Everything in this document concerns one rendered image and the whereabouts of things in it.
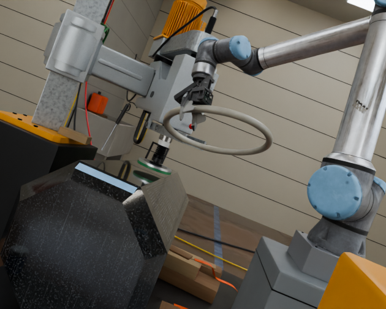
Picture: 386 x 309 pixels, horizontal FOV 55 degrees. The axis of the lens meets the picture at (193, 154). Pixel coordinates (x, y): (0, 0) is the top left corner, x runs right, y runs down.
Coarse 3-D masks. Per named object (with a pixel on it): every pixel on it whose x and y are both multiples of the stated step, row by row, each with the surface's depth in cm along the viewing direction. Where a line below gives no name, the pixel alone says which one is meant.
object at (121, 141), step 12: (72, 120) 481; (84, 120) 480; (96, 120) 479; (108, 120) 479; (84, 132) 481; (96, 132) 480; (108, 132) 479; (120, 132) 498; (132, 132) 571; (96, 144) 480; (108, 144) 480; (120, 144) 524; (132, 144) 605; (96, 156) 494; (108, 156) 489; (120, 156) 589
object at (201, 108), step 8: (168, 112) 153; (176, 112) 149; (200, 112) 143; (208, 112) 142; (216, 112) 141; (224, 112) 140; (232, 112) 140; (240, 112) 142; (168, 120) 159; (240, 120) 142; (248, 120) 142; (256, 120) 144; (168, 128) 168; (256, 128) 146; (264, 128) 147; (176, 136) 176; (184, 136) 180; (272, 136) 153; (192, 144) 182; (200, 144) 183; (264, 144) 164; (216, 152) 184; (224, 152) 183; (232, 152) 181; (240, 152) 179; (248, 152) 176; (256, 152) 172
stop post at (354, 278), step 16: (352, 256) 31; (336, 272) 31; (352, 272) 28; (368, 272) 27; (384, 272) 29; (336, 288) 30; (352, 288) 27; (368, 288) 25; (384, 288) 23; (320, 304) 32; (336, 304) 29; (352, 304) 26; (368, 304) 24; (384, 304) 22
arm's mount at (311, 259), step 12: (300, 240) 126; (288, 252) 134; (300, 252) 122; (312, 252) 114; (324, 252) 114; (300, 264) 117; (312, 264) 114; (324, 264) 114; (312, 276) 114; (324, 276) 114
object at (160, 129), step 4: (152, 124) 239; (156, 124) 230; (160, 124) 223; (152, 128) 236; (156, 128) 225; (160, 128) 220; (164, 128) 213; (160, 132) 218; (164, 132) 210; (168, 132) 204; (180, 132) 187; (168, 136) 201; (172, 136) 196; (188, 136) 206; (176, 140) 188; (196, 140) 194; (200, 140) 189; (188, 144) 182
